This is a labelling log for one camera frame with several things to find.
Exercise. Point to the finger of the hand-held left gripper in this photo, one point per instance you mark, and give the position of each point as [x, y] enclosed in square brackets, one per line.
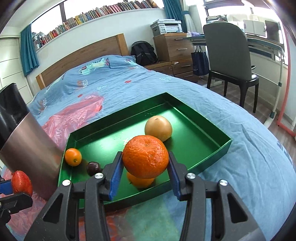
[5, 187]
[16, 202]

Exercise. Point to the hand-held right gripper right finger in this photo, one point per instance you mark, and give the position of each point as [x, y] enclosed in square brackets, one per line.
[173, 180]

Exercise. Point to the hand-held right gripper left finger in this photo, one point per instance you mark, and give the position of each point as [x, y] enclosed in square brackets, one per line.
[115, 178]

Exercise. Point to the red plum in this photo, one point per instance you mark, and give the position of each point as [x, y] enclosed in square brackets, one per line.
[22, 183]

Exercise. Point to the dark purple plum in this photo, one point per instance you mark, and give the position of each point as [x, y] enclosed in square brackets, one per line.
[93, 168]

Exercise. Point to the large rough orange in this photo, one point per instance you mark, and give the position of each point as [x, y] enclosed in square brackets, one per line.
[145, 157]

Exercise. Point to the green tray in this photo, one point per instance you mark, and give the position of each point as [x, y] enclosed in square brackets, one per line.
[111, 141]

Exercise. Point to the small smooth orange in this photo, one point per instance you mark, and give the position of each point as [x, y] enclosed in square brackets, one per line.
[73, 157]

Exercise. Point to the yellow pear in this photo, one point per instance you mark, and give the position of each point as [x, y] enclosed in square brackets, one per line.
[158, 127]

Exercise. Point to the black and steel electric kettle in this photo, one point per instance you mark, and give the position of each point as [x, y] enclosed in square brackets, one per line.
[30, 150]

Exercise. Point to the pink plastic sheet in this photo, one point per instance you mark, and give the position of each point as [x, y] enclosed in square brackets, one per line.
[69, 115]

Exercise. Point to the low wooden nightstand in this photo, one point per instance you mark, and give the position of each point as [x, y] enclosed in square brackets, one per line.
[185, 69]

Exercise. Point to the white wardrobe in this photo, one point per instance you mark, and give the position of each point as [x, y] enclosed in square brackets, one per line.
[9, 69]

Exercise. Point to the dark blue bag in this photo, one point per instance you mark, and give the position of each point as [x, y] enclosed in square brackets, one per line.
[200, 63]

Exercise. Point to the black backpack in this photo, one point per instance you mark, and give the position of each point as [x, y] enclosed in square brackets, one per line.
[143, 54]

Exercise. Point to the wooden headboard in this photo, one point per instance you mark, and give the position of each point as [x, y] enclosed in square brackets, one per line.
[92, 53]

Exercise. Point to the teal curtain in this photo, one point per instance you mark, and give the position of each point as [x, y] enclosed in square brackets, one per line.
[29, 51]
[173, 14]

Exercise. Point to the grey chair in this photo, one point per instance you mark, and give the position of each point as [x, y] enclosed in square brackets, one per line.
[226, 51]

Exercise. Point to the pink metal pole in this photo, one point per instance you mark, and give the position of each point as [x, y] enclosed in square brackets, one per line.
[285, 81]

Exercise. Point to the white printer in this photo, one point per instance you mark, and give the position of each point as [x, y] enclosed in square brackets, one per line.
[166, 27]

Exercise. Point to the white-framed desk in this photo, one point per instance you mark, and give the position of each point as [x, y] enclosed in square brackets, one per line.
[261, 44]

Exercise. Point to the white sheer curtain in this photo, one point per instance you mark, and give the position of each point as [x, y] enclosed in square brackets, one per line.
[194, 18]

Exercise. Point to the row of books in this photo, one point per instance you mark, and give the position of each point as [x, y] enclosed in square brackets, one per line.
[92, 12]

